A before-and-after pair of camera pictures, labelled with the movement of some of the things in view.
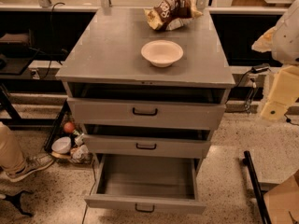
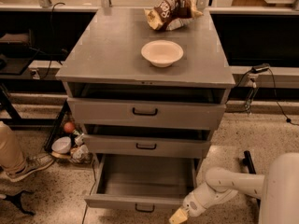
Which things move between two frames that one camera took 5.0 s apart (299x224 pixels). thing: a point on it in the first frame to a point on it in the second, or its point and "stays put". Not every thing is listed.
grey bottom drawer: [148, 183] stays put
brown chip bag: [172, 13] stays put
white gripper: [287, 39] to [192, 204]
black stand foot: [16, 200] stays put
